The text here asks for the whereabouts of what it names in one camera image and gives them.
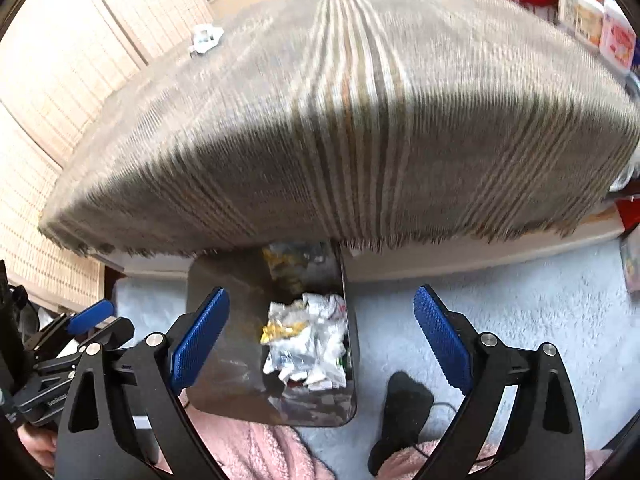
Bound pink white packages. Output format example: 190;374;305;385
556;0;606;47

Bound pink fleece pants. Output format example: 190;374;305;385
145;404;616;480

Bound person's left hand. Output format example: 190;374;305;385
19;422;57;472

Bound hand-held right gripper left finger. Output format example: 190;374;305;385
54;286;232;480

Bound woven rattan screen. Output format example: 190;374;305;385
0;0;217;312

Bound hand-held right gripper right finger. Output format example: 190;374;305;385
413;284;587;480

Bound thin black cable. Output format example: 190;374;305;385
414;399;501;467

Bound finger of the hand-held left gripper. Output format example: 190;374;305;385
24;298;137;362

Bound plaid blanket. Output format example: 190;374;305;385
39;0;640;262

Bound white bottle with pink label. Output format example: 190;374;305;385
599;2;639;69

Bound small white crumpled wrapper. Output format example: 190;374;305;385
189;23;224;57

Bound pile of wrappers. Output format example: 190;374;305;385
260;291;351;392

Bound person's foot in black sock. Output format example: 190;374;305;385
367;371;435;477

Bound red box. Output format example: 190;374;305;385
615;195;640;242

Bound metal trash bin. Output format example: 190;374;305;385
185;241;359;429

